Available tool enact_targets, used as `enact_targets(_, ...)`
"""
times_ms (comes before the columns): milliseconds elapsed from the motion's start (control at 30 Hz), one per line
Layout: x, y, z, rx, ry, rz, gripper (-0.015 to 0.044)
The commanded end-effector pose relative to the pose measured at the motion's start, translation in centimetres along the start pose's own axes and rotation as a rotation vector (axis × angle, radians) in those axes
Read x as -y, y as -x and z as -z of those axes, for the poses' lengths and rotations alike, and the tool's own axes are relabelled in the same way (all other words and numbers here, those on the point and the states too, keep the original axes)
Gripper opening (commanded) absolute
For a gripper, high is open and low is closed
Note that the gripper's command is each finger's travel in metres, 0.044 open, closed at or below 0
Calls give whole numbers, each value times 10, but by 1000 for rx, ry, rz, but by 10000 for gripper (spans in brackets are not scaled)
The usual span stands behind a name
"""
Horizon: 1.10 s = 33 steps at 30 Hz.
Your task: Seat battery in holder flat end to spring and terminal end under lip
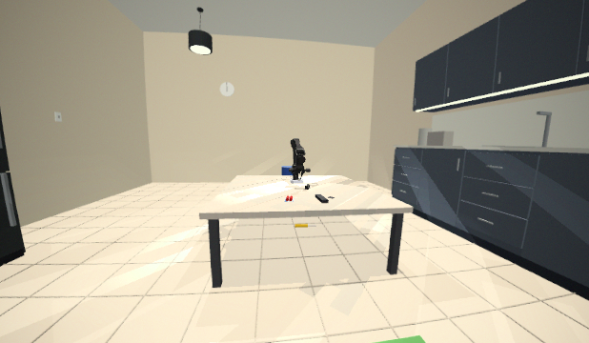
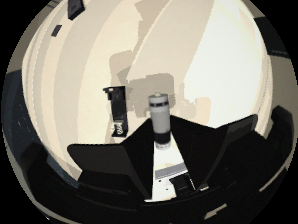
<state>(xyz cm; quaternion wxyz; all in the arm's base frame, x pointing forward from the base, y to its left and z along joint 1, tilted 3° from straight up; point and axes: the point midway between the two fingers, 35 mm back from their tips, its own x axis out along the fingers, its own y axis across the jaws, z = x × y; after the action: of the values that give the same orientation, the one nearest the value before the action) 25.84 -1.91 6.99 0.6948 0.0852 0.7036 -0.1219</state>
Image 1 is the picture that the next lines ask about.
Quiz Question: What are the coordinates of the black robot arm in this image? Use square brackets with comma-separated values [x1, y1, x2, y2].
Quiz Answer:
[291, 138, 306, 180]

